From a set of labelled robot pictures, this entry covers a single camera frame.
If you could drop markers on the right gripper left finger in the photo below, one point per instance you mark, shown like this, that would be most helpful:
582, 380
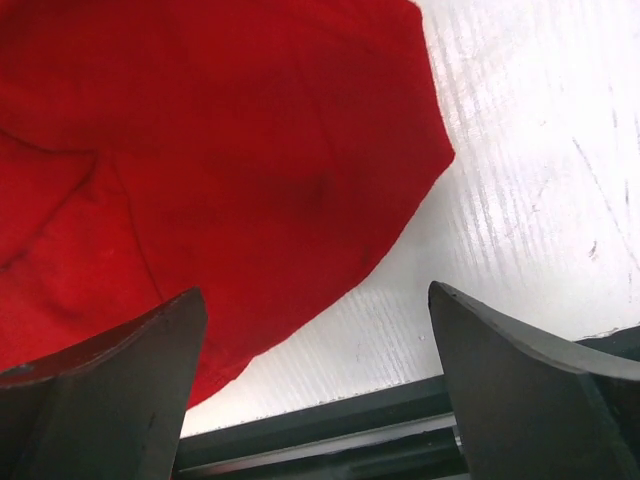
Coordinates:
110, 407

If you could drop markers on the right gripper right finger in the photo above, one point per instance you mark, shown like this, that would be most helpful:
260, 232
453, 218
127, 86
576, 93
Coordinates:
531, 405

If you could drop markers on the red t shirt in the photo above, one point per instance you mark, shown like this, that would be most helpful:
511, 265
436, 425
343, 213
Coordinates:
269, 153

